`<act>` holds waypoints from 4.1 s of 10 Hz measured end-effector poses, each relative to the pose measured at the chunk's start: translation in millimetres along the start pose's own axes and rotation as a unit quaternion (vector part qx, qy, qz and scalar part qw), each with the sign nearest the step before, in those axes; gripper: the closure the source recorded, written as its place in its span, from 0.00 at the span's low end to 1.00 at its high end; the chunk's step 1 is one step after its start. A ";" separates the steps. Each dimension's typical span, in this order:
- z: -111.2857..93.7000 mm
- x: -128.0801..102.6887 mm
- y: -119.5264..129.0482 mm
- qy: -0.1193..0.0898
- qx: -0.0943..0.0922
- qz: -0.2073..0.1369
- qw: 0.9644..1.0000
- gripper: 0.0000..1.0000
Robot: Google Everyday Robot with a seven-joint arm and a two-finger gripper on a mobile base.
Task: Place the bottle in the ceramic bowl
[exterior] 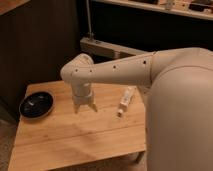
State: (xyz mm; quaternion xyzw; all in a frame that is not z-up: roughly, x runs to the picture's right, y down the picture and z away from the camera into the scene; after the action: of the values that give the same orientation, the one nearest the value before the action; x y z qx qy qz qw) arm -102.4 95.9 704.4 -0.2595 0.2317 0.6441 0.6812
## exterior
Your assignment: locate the upper wooden shelf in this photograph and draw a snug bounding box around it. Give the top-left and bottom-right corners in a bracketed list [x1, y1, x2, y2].
[93, 0, 213, 21]

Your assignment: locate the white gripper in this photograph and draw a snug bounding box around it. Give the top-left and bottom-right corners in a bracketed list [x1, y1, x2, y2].
[71, 83, 98, 113]

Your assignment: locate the wooden table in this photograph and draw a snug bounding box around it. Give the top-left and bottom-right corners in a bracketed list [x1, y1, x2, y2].
[8, 81, 145, 171]

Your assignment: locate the grey metal shelf beam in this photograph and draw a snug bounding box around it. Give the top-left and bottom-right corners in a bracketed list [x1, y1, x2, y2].
[80, 37, 144, 59]

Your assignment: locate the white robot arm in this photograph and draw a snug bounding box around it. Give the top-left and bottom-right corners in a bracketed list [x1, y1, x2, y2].
[60, 48, 213, 171]

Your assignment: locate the black ceramic bowl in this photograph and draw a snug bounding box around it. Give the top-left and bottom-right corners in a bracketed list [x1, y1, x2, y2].
[19, 91, 54, 119]

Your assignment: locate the dark wooden cabinet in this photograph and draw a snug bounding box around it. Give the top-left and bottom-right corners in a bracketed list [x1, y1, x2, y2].
[0, 0, 79, 121]

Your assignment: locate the small white bottle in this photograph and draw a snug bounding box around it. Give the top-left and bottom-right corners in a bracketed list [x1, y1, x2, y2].
[117, 86, 135, 117]

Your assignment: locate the metal vertical pole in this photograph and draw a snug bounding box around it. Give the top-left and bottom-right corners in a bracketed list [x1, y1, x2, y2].
[86, 0, 94, 41]

